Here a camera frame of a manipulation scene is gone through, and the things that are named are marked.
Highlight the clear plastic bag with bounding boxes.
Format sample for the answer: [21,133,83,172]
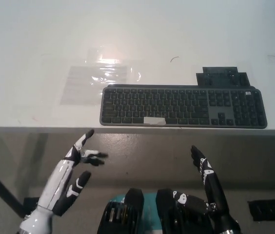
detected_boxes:
[59,65,129,106]

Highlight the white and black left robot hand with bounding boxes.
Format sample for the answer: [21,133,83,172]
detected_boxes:
[37,129,109,217]

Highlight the clear plastic film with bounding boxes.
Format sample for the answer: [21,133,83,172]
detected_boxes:
[84,47,144,85]

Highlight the white tape strip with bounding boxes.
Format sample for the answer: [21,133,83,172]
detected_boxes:
[143,117,166,126]

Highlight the dark grey full-size keyboard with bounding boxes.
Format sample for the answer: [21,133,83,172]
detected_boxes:
[99,83,268,129]

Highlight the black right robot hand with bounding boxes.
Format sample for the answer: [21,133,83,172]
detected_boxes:
[172,145,230,216]

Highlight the black floor foot plate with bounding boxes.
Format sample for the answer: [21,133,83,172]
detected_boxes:
[23,196,41,213]
[247,199,275,221]

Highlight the black flat stepped plate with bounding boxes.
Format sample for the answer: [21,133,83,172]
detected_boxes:
[196,66,252,87]

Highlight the black and teal robot torso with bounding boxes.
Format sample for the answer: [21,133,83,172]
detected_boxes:
[97,187,214,234]

